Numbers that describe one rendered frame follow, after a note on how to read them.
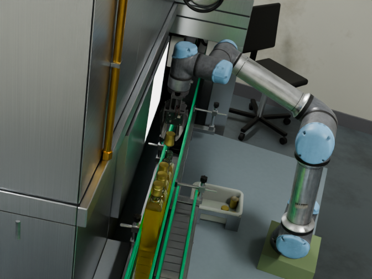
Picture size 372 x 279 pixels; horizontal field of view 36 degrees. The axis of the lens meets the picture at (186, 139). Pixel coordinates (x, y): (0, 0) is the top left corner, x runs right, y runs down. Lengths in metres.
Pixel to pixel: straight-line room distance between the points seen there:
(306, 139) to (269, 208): 0.86
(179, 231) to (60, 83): 1.06
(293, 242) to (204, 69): 0.68
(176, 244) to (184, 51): 0.72
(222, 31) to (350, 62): 2.26
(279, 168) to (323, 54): 2.20
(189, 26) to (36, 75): 1.69
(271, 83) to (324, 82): 3.14
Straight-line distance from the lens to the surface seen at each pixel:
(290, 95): 1.91
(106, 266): 1.98
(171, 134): 1.98
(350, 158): 4.72
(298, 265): 2.24
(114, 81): 1.43
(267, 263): 2.25
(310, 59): 4.97
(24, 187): 1.41
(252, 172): 2.80
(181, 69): 1.81
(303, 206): 1.95
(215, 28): 2.84
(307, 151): 1.80
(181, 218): 2.21
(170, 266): 2.01
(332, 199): 4.17
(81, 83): 1.22
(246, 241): 2.39
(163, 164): 1.98
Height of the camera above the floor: 2.28
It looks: 31 degrees down
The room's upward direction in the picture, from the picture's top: 11 degrees clockwise
